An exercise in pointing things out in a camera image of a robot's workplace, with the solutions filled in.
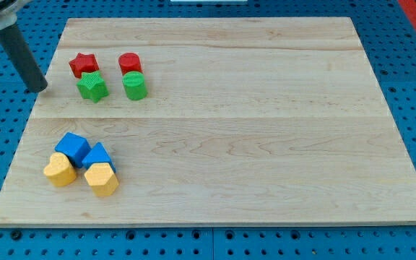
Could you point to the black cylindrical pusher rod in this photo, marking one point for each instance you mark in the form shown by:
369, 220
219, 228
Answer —
13, 42

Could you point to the red star block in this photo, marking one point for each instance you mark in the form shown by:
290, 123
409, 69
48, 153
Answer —
83, 63

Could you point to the green star block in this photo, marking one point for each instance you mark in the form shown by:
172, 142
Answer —
92, 86

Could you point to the red cylinder block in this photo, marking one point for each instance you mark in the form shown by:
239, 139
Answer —
129, 62

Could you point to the blue cube block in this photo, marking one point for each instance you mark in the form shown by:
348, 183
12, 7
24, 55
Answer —
75, 147

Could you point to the green cylinder block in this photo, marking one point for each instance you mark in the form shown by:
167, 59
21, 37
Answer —
134, 85

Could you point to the yellow heart block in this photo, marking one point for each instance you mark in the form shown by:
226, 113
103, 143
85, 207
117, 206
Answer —
59, 171

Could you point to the blue triangle block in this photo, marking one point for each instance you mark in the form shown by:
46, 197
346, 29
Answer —
98, 154

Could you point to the yellow hexagon block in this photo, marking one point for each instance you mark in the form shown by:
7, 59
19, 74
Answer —
102, 179

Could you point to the wooden board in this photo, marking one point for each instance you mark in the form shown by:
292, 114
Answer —
247, 122

